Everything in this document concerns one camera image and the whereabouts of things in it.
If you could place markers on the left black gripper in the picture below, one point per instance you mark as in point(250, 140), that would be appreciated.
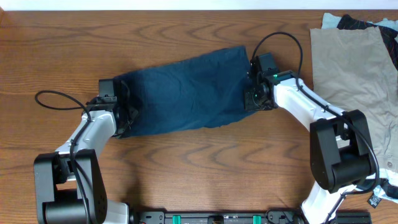
point(134, 111)

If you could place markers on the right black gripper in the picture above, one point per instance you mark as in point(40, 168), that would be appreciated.
point(250, 105)

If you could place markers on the dark blue denim shorts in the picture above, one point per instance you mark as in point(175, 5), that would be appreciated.
point(202, 92)

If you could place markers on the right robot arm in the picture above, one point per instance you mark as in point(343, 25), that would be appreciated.
point(342, 159)

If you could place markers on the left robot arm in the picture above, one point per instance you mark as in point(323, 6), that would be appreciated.
point(69, 187)

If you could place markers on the beige khaki shorts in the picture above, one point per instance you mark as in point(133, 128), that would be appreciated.
point(353, 70)

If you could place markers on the light blue garment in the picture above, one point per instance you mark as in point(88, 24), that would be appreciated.
point(330, 21)

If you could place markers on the black mounting rail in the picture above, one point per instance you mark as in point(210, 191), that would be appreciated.
point(269, 217)

